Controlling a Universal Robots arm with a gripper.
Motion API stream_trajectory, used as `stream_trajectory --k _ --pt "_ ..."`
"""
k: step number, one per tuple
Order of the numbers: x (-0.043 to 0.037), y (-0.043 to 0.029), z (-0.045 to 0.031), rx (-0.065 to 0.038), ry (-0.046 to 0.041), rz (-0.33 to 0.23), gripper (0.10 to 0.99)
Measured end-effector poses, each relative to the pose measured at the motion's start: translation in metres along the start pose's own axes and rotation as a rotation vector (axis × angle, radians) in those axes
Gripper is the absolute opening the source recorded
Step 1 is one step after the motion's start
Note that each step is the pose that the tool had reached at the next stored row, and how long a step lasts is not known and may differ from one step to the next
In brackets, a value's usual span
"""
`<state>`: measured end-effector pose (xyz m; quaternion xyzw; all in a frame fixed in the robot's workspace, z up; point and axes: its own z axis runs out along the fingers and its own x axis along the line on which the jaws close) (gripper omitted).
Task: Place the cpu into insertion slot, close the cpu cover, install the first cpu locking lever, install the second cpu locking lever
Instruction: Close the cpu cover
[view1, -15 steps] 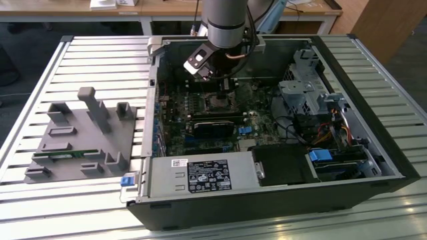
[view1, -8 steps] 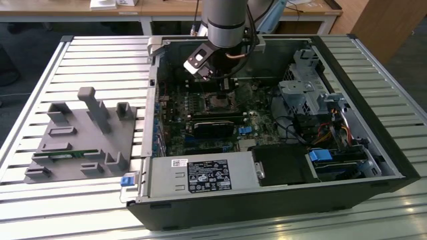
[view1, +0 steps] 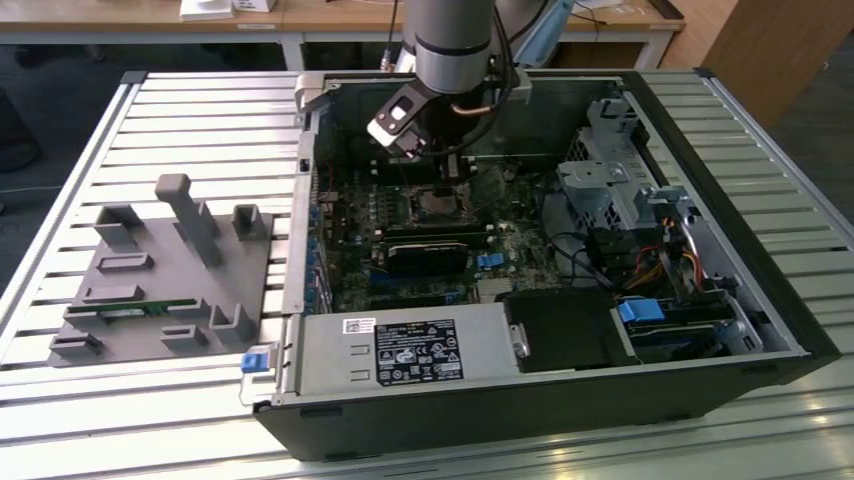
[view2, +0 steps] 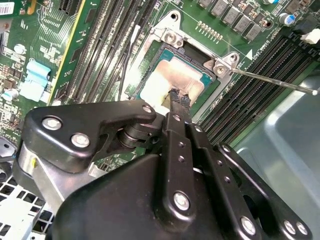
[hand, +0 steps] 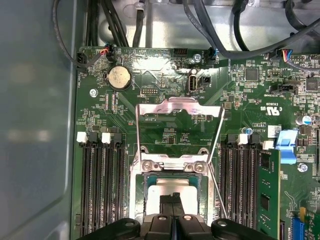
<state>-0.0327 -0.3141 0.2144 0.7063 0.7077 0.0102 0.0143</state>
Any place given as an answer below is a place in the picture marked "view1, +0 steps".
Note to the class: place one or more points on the silver power supply unit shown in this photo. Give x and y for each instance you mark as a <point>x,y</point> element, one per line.
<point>334,360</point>

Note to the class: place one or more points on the CPU socket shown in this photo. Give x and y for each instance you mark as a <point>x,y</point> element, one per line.
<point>415,212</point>

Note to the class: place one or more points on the green RAM stick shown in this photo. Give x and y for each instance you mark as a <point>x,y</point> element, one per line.
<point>156,306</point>

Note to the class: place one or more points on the pale blue teach pendant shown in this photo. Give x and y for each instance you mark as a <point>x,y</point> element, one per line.
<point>550,35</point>

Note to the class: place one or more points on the black PC case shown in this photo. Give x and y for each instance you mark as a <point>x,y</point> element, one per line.
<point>467,425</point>

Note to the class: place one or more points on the perforated metal drive cage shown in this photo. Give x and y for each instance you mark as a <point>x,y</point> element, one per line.
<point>587,185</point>

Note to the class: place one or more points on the white box black print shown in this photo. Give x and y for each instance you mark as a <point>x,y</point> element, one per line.
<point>256,5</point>

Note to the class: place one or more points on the green motherboard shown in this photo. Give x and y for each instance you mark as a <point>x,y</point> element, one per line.
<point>527,240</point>

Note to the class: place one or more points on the black RAM slot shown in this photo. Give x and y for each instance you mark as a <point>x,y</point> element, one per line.
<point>394,164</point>
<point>434,230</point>
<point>407,175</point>
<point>434,239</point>

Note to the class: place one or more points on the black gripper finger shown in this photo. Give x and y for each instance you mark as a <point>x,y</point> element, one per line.
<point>447,191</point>

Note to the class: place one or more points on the wooden desk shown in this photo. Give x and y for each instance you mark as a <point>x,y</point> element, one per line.
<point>134,22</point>

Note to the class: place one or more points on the silver CPU chip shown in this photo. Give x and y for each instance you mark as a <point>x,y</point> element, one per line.
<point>440,205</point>

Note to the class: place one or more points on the white paper sheets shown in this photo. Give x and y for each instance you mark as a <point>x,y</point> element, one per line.
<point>621,10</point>

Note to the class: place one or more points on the grey parts rack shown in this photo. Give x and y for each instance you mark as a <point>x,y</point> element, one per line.
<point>174,280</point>

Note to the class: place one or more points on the blue disk carrier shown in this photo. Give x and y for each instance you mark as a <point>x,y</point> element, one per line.
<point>641,312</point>

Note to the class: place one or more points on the black plastic shroud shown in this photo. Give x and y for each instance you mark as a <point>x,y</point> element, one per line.
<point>567,330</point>

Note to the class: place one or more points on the wooden cabinet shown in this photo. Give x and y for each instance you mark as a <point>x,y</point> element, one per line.
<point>767,50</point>

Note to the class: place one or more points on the black rounded floor object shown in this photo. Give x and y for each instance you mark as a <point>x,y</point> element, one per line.
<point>13,140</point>

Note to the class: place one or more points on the silver finned heatsink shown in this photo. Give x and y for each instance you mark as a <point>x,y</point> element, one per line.
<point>497,289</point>

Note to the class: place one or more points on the blue case latch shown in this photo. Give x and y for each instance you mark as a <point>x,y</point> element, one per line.
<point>255,363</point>

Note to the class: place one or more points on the blue board connector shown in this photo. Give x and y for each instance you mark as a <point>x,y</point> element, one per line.
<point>490,260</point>

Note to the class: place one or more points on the plain white box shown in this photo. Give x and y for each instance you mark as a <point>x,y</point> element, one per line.
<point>207,10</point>

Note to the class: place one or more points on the black graphics card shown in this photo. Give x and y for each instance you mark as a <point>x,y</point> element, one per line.
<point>427,260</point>

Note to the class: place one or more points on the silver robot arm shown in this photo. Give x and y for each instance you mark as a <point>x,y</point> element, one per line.
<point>450,45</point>

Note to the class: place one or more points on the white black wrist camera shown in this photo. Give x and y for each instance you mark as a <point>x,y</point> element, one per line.
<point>394,117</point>

